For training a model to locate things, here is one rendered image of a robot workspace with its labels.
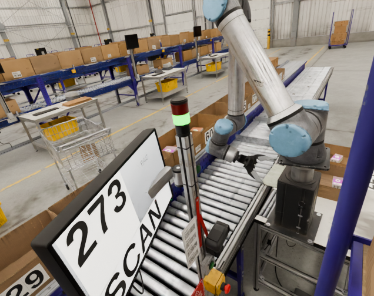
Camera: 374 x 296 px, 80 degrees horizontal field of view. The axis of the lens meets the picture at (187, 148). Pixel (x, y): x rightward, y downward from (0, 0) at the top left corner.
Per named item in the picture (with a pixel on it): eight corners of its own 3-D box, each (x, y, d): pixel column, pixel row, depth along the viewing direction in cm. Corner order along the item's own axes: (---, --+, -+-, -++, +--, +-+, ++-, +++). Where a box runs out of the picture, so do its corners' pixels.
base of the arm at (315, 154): (326, 148, 114) (329, 130, 110) (326, 167, 100) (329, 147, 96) (286, 144, 124) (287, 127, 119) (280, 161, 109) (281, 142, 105)
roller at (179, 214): (231, 243, 131) (231, 237, 128) (164, 213, 159) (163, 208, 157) (235, 237, 134) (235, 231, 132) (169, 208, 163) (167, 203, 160)
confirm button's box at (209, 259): (208, 276, 93) (207, 266, 90) (201, 273, 95) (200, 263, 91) (216, 263, 98) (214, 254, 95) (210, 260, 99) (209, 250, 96)
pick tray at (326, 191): (353, 206, 138) (357, 193, 133) (287, 188, 159) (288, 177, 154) (355, 181, 157) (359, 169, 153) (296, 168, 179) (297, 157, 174)
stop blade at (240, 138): (280, 150, 212) (281, 141, 208) (235, 141, 237) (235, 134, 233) (281, 149, 212) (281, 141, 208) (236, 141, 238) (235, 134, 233)
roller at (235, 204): (248, 214, 149) (248, 208, 146) (185, 192, 177) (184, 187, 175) (251, 209, 152) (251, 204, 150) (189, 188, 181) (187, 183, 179)
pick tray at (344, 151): (352, 178, 160) (355, 167, 155) (295, 164, 183) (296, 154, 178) (357, 160, 179) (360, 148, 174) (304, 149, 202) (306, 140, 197)
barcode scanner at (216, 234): (232, 237, 99) (230, 222, 94) (220, 261, 92) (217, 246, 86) (219, 231, 103) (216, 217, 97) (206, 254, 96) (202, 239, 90)
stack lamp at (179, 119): (183, 126, 64) (180, 106, 61) (170, 124, 66) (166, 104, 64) (193, 120, 67) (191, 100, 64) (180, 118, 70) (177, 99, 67)
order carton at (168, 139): (176, 172, 171) (173, 152, 163) (149, 164, 187) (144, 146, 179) (203, 149, 198) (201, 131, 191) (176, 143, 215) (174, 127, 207)
